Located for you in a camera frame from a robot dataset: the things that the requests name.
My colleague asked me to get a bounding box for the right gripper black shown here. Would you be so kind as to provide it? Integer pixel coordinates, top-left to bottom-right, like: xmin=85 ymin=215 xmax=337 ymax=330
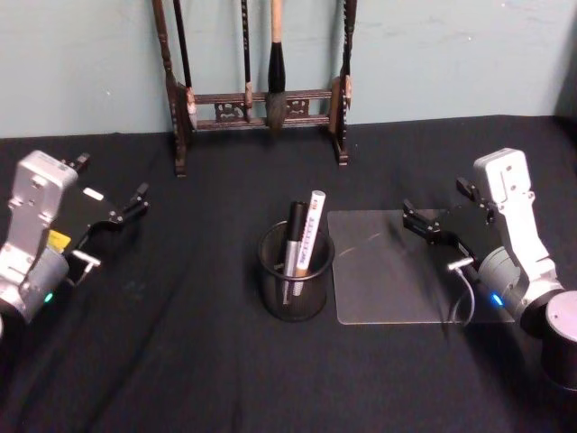
xmin=401 ymin=176 xmax=509 ymax=269

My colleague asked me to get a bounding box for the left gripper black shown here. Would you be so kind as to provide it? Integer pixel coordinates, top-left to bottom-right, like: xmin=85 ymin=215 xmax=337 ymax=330
xmin=43 ymin=152 xmax=151 ymax=273

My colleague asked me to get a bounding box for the dark wooden brush rack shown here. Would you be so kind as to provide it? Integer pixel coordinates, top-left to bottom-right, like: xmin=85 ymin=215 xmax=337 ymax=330
xmin=151 ymin=0 xmax=358 ymax=179

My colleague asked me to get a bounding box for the clear plastic sheet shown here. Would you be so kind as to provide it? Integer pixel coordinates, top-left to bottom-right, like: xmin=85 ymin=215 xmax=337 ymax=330
xmin=326 ymin=207 xmax=516 ymax=327

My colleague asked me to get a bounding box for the white marker pen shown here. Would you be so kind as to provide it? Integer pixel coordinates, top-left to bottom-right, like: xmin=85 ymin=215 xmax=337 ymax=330
xmin=294 ymin=189 xmax=327 ymax=279

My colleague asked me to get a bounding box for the dark brush, brown head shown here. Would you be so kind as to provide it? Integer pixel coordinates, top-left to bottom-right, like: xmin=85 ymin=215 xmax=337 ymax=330
xmin=327 ymin=0 xmax=353 ymax=135

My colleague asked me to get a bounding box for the black and silver marker pen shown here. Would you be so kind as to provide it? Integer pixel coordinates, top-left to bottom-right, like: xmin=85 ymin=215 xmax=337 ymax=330
xmin=281 ymin=200 xmax=308 ymax=309

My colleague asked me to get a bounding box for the thin dark brush, pale tip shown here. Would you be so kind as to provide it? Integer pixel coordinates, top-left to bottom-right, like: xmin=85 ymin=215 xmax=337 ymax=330
xmin=172 ymin=0 xmax=199 ymax=130

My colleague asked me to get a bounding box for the black mesh pen cup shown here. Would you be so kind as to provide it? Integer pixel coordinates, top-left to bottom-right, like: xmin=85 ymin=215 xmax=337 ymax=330
xmin=257 ymin=220 xmax=336 ymax=323

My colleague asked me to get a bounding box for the thin dark brush, brown ferrule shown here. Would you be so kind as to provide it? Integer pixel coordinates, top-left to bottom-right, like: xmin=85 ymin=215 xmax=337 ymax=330
xmin=240 ymin=0 xmax=255 ymax=122

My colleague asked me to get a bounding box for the black table cloth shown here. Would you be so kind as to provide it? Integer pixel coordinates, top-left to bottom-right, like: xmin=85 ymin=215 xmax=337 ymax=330
xmin=0 ymin=114 xmax=577 ymax=433

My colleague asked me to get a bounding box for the left wrist cable, silver plug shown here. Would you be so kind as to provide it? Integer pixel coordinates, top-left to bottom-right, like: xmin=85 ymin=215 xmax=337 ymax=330
xmin=68 ymin=249 xmax=103 ymax=287

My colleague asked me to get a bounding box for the wrist cable, silver plug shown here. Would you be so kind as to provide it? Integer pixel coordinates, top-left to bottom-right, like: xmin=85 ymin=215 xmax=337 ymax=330
xmin=446 ymin=256 xmax=478 ymax=327
xmin=68 ymin=249 xmax=103 ymax=287

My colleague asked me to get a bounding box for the right wrist cable, silver plug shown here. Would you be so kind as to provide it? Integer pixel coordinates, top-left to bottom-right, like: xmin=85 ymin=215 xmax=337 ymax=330
xmin=446 ymin=256 xmax=478 ymax=327

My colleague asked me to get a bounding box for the large brush, pale handle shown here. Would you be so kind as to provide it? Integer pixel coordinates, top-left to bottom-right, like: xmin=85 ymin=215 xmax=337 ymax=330
xmin=264 ymin=0 xmax=289 ymax=135

